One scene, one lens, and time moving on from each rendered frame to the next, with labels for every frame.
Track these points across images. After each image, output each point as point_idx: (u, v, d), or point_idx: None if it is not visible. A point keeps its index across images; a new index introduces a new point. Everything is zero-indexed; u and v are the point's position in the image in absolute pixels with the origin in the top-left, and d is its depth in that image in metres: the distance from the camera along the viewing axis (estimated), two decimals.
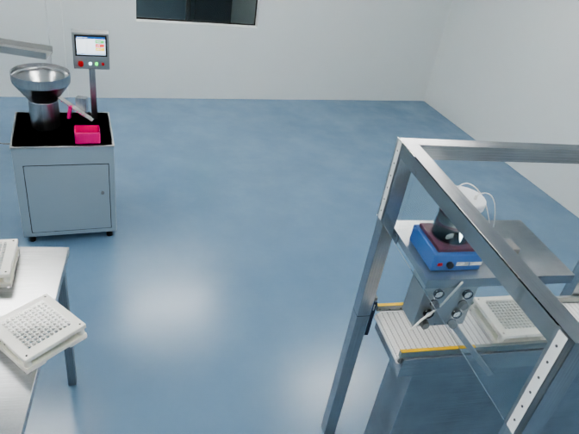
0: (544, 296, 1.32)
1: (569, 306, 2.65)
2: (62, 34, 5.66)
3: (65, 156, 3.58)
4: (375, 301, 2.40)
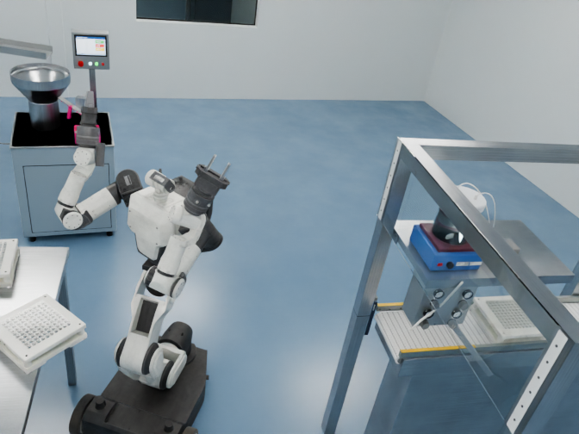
0: (544, 296, 1.32)
1: (569, 306, 2.65)
2: (62, 34, 5.66)
3: (65, 156, 3.58)
4: (375, 301, 2.40)
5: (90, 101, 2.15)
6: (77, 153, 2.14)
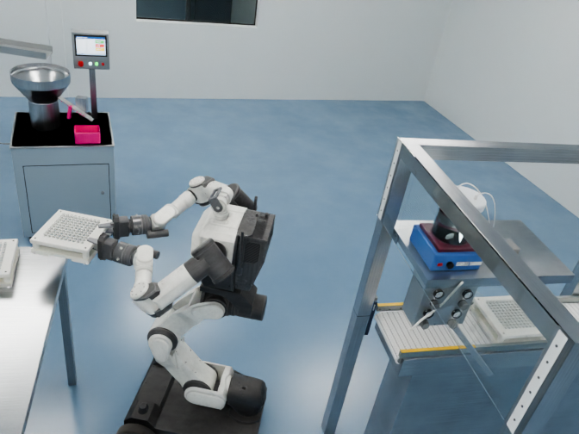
0: (544, 296, 1.32)
1: (569, 306, 2.65)
2: (62, 34, 5.66)
3: (65, 156, 3.58)
4: (375, 301, 2.40)
5: (108, 232, 2.38)
6: None
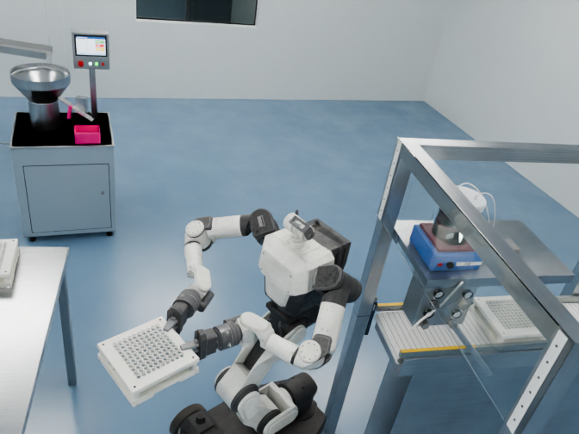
0: (544, 296, 1.32)
1: (569, 306, 2.65)
2: (62, 34, 5.66)
3: (65, 156, 3.58)
4: (375, 301, 2.40)
5: None
6: None
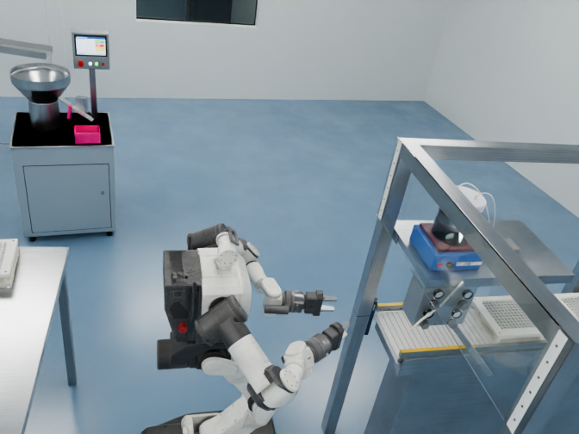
0: (544, 296, 1.32)
1: None
2: (62, 34, 5.66)
3: (65, 156, 3.58)
4: (375, 301, 2.40)
5: None
6: (310, 373, 1.97)
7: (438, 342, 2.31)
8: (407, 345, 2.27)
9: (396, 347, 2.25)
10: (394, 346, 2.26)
